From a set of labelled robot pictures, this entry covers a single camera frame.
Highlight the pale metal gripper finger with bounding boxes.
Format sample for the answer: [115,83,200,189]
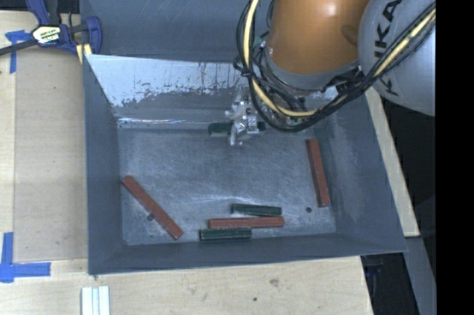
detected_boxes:
[228,129,248,148]
[224,106,242,123]

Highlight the dark green block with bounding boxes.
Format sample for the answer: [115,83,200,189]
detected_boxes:
[207,122,267,138]
[230,202,284,217]
[198,226,253,242]

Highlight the grey metal bin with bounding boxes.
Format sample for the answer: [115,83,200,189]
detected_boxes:
[77,0,409,276]

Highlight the red-brown flat block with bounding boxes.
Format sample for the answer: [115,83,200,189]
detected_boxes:
[304,138,332,208]
[207,216,286,231]
[121,175,185,242]

